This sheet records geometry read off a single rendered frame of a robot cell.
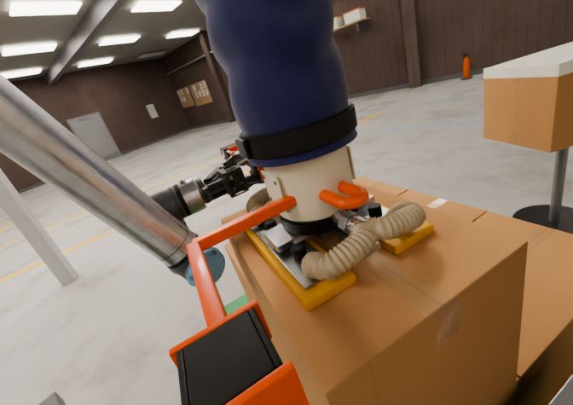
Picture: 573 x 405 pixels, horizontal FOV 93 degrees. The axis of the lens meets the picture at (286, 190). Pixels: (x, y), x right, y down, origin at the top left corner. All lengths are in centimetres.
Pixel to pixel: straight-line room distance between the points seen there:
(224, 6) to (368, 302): 48
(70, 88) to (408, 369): 1565
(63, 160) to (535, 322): 110
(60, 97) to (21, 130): 1505
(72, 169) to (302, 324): 43
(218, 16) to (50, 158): 33
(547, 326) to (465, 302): 52
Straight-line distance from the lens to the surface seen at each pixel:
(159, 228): 58
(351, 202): 44
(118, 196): 56
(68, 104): 1559
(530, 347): 96
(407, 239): 54
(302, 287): 48
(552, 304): 107
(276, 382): 23
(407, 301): 46
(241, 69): 46
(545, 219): 238
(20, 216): 347
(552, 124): 175
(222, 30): 46
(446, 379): 59
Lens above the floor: 128
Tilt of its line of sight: 22 degrees down
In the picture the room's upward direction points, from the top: 17 degrees counter-clockwise
